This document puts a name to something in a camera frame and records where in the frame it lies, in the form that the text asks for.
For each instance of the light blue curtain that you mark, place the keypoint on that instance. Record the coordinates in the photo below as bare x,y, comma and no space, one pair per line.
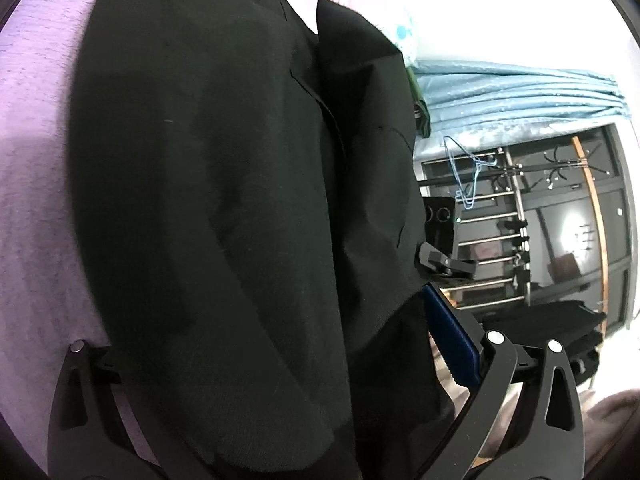
479,105

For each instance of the black jacket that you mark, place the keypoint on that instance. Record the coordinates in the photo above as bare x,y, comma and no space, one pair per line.
249,222

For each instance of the green cloth on stand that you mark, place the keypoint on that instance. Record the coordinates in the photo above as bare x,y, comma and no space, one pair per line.
420,112

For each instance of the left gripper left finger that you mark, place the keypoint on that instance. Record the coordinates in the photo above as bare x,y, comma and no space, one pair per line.
87,438

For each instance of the purple bed sheet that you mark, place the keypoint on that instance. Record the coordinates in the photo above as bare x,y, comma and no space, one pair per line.
45,301

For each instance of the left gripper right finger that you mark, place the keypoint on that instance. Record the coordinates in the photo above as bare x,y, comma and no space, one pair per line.
544,439

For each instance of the metal window railing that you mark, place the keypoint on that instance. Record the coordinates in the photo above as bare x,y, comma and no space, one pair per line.
491,227

